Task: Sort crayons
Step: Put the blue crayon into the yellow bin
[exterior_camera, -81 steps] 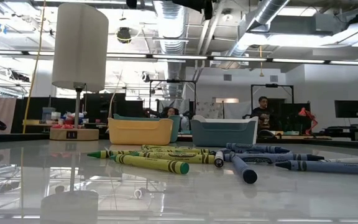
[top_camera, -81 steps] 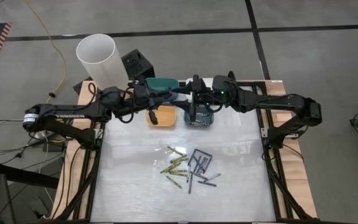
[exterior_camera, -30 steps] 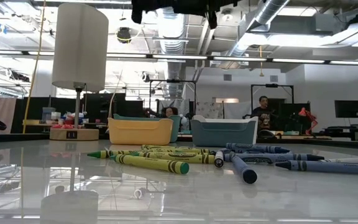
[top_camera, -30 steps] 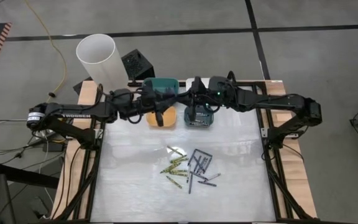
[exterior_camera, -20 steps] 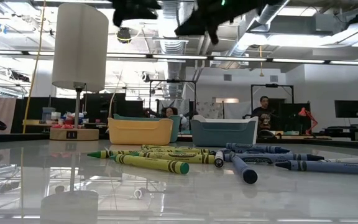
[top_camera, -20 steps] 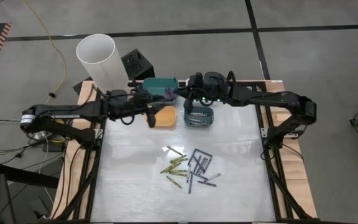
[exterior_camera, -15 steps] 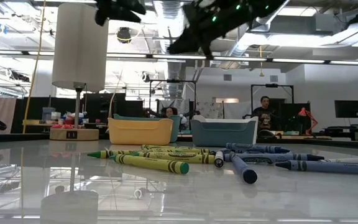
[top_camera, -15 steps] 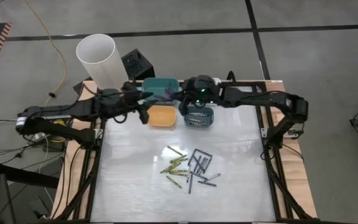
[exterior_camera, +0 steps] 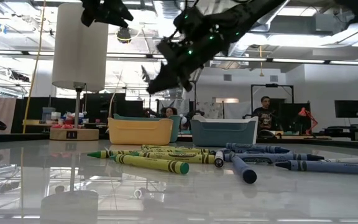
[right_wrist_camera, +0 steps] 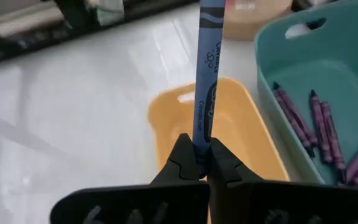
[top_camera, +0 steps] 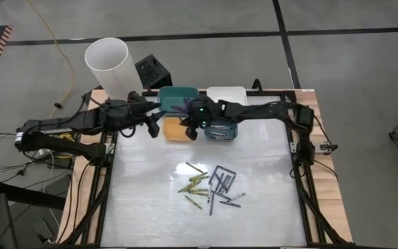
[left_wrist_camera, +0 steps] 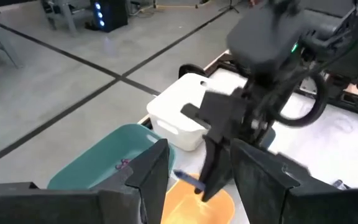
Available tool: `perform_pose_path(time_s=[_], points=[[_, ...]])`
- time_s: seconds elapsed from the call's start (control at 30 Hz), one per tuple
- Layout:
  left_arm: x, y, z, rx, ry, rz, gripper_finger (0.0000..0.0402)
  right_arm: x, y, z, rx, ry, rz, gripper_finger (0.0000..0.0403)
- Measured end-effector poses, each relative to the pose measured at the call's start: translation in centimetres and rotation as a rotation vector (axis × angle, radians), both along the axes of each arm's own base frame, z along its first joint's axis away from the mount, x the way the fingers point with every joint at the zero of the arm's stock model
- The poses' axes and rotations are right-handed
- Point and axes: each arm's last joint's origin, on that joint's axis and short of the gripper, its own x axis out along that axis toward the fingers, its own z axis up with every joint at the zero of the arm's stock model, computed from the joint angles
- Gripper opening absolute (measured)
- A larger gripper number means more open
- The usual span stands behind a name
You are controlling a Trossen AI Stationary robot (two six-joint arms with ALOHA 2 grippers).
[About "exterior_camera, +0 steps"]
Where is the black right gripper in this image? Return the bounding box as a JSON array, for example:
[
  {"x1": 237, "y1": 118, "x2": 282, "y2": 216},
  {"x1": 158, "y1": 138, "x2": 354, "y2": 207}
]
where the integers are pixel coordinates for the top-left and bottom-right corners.
[{"x1": 140, "y1": 34, "x2": 220, "y2": 96}]

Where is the blue-grey plastic bin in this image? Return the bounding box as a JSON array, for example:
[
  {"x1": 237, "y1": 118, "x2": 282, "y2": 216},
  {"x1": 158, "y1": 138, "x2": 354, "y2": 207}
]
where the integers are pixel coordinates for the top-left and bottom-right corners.
[{"x1": 190, "y1": 119, "x2": 257, "y2": 147}]

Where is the black desk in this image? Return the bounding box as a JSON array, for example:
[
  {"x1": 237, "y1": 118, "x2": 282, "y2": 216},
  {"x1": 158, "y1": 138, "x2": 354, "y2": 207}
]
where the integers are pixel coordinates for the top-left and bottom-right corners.
[{"x1": 320, "y1": 123, "x2": 358, "y2": 142}]

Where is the red desk lamp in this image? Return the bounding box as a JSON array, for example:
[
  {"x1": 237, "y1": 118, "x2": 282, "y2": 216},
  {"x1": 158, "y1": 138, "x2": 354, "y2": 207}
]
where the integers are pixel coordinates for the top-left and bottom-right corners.
[{"x1": 298, "y1": 108, "x2": 321, "y2": 136}]

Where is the black ceiling dome camera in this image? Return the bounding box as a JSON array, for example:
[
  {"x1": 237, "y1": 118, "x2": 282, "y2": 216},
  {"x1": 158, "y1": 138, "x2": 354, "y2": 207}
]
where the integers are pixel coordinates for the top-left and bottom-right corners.
[{"x1": 116, "y1": 27, "x2": 132, "y2": 44}]

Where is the white plastic bin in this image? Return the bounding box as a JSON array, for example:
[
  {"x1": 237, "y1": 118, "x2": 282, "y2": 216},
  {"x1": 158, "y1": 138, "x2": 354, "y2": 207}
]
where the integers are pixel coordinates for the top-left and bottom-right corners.
[{"x1": 193, "y1": 114, "x2": 259, "y2": 144}]

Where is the black frame stand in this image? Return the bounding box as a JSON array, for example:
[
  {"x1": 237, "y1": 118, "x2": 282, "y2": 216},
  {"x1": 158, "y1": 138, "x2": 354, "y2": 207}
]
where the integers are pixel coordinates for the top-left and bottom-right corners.
[
  {"x1": 250, "y1": 83, "x2": 295, "y2": 125},
  {"x1": 149, "y1": 79, "x2": 198, "y2": 116}
]

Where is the yellow cable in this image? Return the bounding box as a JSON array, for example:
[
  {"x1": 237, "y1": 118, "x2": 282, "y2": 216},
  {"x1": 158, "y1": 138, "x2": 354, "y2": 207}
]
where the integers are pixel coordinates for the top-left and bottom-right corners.
[{"x1": 22, "y1": 0, "x2": 48, "y2": 134}]

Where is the person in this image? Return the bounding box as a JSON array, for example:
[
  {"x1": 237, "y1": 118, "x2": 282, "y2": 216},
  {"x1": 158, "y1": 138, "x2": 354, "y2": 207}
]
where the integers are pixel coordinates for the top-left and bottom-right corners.
[
  {"x1": 160, "y1": 106, "x2": 178, "y2": 119},
  {"x1": 252, "y1": 96, "x2": 275, "y2": 131}
]

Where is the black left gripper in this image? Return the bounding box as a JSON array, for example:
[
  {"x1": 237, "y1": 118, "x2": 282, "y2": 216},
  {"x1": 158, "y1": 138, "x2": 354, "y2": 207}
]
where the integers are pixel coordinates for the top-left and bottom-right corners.
[{"x1": 81, "y1": 0, "x2": 134, "y2": 29}]

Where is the black monitor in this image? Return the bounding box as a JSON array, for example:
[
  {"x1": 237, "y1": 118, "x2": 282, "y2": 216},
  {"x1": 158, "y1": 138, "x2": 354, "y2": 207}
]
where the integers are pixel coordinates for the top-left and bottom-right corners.
[{"x1": 334, "y1": 100, "x2": 358, "y2": 119}]

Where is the teal plastic bin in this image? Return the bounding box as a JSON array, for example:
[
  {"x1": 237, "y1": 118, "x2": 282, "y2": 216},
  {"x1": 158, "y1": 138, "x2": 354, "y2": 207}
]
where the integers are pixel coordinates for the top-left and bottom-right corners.
[{"x1": 113, "y1": 113, "x2": 182, "y2": 143}]

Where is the yellow plastic bin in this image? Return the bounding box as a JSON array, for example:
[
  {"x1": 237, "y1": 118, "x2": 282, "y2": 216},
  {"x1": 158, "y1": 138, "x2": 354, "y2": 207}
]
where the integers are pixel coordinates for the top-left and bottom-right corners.
[{"x1": 108, "y1": 117, "x2": 174, "y2": 146}]

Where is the white table lamp wooden base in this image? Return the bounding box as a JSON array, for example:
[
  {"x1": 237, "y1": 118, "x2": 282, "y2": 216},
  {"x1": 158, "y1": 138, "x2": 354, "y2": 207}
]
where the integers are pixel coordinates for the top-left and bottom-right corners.
[{"x1": 49, "y1": 2, "x2": 109, "y2": 141}]

